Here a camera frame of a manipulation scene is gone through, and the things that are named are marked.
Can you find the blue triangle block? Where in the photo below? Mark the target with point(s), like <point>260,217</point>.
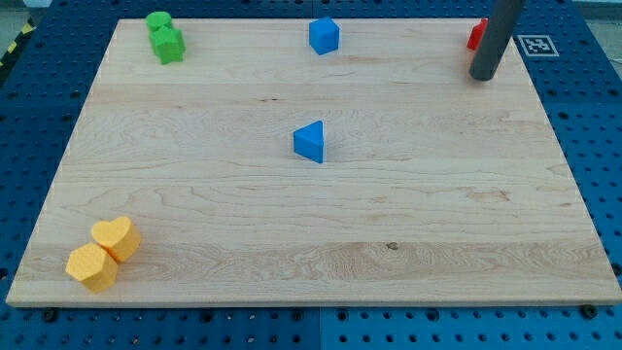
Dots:
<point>309,141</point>

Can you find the wooden board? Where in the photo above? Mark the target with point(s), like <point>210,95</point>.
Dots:
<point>435,190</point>

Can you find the blue cube block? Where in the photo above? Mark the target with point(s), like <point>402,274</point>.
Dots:
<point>324,35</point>

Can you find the green star block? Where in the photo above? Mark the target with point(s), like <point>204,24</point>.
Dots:
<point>168,44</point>

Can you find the yellow heart block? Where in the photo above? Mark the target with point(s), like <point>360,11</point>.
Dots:
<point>120,237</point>

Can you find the green cylinder block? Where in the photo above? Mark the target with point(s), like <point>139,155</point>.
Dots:
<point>157,20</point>

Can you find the red block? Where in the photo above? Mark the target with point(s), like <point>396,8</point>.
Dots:
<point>476,34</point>

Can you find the yellow hexagon block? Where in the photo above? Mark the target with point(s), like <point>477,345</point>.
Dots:
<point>93,267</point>

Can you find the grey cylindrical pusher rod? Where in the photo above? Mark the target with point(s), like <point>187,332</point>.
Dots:
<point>501,24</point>

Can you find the white fiducial marker tag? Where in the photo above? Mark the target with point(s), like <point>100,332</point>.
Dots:
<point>536,45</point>

